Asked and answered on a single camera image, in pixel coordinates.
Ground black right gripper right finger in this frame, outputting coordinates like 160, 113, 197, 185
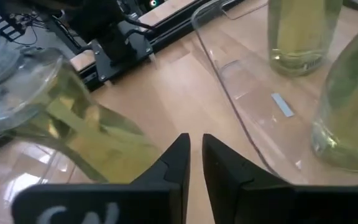
202, 133, 358, 224

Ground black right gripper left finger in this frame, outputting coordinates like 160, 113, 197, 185
11, 133, 191, 224

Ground clear soap pump bottle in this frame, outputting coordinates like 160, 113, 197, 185
266, 0, 344, 78
0, 46, 165, 185
310, 7, 358, 174

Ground black aluminium table frame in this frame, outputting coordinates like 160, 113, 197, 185
70, 0, 248, 93

